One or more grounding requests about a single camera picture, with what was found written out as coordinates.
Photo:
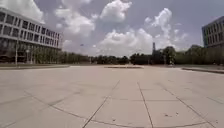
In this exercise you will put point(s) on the low raised planter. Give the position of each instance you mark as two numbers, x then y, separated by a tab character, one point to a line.
124	67

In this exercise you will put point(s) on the grey concrete slab plaza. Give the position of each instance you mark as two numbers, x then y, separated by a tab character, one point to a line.
110	96

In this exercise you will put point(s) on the slim distant tower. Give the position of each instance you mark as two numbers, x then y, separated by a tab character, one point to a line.
153	46

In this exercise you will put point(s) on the row of trees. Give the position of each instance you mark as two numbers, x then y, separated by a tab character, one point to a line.
166	56

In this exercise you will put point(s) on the low dark kerb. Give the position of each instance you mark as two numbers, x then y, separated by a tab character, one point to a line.
30	66

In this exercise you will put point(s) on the low concrete kerb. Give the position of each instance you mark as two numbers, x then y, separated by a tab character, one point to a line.
203	70

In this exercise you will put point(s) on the grass strip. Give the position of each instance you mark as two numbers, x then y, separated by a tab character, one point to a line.
206	66

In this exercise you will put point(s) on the white multi-storey building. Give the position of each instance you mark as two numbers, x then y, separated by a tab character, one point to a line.
23	31

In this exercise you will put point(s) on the pale pole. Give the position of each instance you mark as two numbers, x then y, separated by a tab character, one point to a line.
16	53

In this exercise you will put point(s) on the grey multi-storey building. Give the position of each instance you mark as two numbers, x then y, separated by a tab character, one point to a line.
215	33

